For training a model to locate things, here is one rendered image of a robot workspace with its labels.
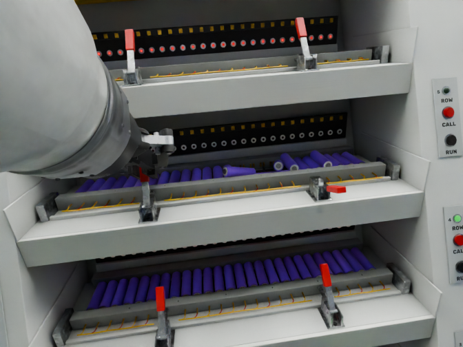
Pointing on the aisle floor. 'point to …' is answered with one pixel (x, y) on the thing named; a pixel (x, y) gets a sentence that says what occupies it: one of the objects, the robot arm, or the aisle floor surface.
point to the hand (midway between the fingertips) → (142, 166)
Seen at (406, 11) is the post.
